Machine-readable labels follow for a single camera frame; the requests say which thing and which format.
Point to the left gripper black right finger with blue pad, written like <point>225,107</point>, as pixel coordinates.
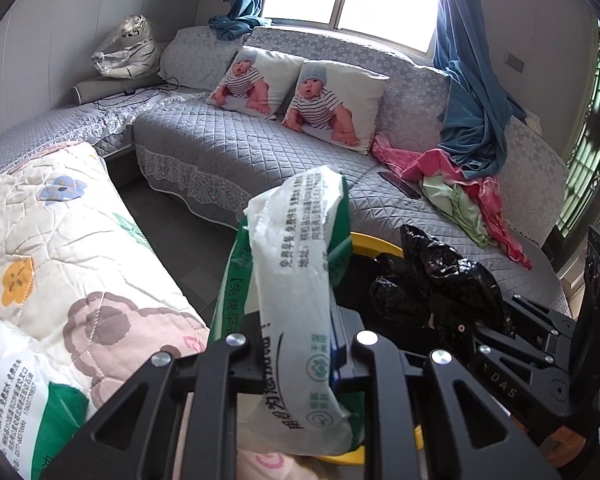
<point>426,416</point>

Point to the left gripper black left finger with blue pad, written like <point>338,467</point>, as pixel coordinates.
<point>173,416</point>

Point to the black plastic bag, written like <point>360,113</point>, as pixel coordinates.
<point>432,293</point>

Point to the green white wet-wipes pack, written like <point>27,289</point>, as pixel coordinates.
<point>292,247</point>

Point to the yellow rimmed trash bin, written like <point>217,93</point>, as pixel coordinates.
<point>372,375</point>

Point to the pink green blanket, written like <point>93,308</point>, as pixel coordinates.
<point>475,205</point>

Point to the cartoon quilted bed cover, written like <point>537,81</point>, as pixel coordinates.
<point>78,275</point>

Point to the black phone on sofa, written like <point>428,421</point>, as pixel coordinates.
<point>401,185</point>

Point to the blue curtain right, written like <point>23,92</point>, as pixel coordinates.
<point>479,108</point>

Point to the blue curtain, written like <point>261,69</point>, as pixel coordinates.
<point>241,19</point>
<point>479,108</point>

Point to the baby print pillow right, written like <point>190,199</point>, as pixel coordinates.
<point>337,103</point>

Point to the baby print pillow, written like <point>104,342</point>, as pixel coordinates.
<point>337,103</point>
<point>257,82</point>

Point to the grey quilted sofa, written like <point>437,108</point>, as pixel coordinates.
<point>217,160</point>

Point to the grey bolster pillow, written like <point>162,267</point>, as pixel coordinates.
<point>90,90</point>

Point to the baby print pillow left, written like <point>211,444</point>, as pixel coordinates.
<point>257,82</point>

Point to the grey patterned cushion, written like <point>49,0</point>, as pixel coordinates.
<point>197,59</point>

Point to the tiger plush in plastic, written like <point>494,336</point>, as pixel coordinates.
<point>130,51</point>

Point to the blue curtain left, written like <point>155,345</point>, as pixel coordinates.
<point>241,19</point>

